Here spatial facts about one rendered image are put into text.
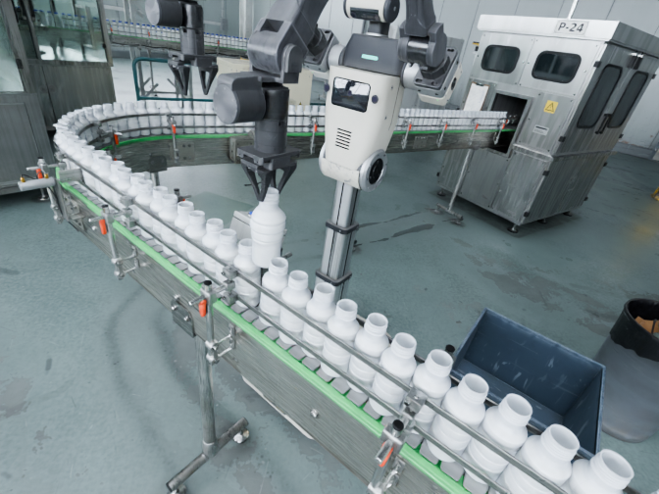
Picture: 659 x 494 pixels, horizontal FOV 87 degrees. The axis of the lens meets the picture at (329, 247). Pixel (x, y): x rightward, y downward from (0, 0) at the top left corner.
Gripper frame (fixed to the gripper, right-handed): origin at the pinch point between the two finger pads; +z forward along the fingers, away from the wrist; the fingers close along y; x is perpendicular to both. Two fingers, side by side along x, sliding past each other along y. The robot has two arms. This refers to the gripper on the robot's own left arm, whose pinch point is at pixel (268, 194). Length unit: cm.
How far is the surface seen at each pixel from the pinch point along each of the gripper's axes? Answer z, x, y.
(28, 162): 92, 310, 30
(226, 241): 14.1, 9.5, -3.1
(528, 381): 51, -59, 51
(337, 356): 22.7, -24.7, -4.1
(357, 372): 23.7, -29.2, -3.8
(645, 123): 57, -119, 1199
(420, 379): 16.8, -39.6, -3.1
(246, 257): 15.3, 3.1, -2.6
